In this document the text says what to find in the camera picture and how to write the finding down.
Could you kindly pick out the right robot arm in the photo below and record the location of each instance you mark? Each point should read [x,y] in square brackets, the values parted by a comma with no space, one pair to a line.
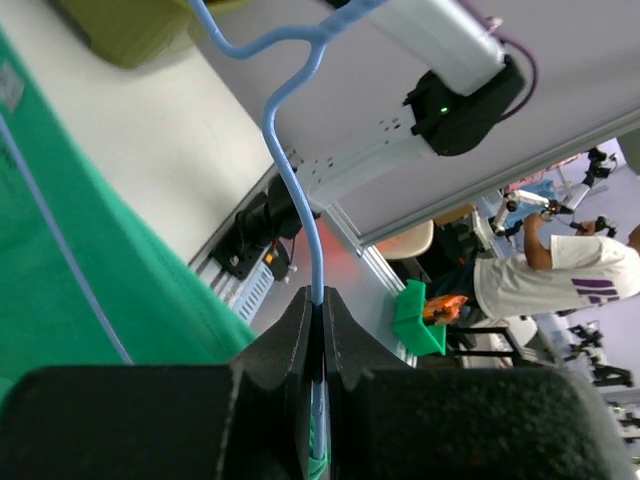
[469,87]

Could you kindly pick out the beige chair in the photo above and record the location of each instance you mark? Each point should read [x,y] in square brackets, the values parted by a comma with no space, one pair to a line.
[409,243]

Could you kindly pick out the green tank top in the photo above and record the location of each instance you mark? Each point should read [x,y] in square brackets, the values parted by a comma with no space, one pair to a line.
[162,312]

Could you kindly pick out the person in white shirt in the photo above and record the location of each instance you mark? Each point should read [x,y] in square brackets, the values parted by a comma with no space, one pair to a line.
[570,273]

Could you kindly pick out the olive green plastic basket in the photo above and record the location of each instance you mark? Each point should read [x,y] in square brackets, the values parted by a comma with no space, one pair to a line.
[130,33]

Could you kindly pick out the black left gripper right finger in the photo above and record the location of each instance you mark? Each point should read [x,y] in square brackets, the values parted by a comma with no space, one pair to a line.
[391,421]

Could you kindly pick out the green plastic bin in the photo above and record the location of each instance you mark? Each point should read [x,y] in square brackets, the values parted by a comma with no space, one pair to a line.
[409,327]

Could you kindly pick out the blue hanger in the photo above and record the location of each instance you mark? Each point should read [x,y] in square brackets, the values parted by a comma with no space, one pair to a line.
[295,175]

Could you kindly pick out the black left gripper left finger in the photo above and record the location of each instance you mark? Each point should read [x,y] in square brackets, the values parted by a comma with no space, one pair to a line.
[246,419]

